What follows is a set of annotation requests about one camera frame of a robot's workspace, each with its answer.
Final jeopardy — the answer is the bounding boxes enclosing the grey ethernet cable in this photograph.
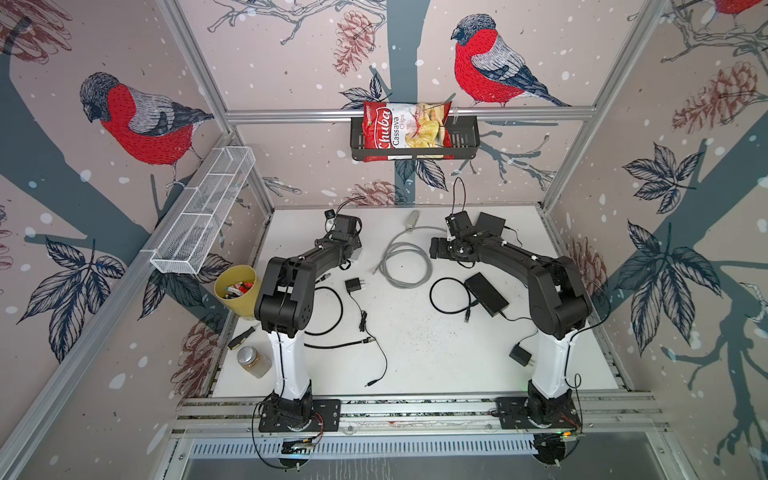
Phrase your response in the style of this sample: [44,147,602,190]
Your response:
[373,224,450,290]

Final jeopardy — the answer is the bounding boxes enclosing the ribbed black network switch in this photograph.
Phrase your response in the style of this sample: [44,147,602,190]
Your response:
[464,273,509,317]

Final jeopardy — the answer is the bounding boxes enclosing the black short cable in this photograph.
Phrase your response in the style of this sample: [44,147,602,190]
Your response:
[428,276,478,324]

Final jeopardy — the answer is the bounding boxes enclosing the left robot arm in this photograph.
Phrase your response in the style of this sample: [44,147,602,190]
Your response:
[254,210,363,428]

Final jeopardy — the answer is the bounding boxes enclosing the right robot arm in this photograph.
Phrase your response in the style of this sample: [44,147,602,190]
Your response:
[429,211,592,427]

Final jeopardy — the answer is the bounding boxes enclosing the grey USB adapter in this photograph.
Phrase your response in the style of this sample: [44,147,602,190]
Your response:
[405,210,420,232]

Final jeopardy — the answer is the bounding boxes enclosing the red chips bag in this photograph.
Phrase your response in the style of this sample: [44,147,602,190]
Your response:
[363,101,453,150]

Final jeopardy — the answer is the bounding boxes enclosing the yellow cup with markers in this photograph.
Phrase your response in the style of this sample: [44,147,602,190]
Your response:
[214,265,261,318]

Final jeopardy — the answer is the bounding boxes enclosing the right black power adapter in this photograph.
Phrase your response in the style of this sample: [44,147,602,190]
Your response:
[509,326,539,367]

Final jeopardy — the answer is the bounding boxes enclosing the glass jar with lid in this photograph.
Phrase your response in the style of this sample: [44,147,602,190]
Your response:
[236,345,272,378]

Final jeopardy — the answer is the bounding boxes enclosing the black wire wall basket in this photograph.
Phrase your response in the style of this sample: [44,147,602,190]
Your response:
[350,116,480,161]

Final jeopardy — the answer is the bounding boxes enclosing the black handled screwdriver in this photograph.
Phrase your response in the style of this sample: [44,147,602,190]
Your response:
[227,327,255,350]

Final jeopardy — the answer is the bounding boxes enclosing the white mesh wall shelf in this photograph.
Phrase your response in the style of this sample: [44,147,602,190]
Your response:
[150,146,255,275]

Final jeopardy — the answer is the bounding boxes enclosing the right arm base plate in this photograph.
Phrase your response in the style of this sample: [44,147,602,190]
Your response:
[494,391,582,430]

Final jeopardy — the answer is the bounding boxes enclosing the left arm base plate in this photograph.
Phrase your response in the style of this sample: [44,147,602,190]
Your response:
[256,394,341,433]

